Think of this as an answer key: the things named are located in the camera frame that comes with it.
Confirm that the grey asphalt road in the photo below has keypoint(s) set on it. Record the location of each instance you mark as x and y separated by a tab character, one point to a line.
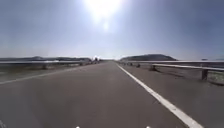
100	96

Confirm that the dark hill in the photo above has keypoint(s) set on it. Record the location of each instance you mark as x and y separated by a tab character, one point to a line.
150	57

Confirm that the white painted edge line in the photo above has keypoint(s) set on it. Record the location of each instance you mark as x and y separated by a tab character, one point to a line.
156	96
36	75

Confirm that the metal guardrail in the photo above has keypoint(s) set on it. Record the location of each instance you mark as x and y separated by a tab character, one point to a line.
40	62
180	64

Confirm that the low distant hills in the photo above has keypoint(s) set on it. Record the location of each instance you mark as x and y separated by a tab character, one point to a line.
43	58

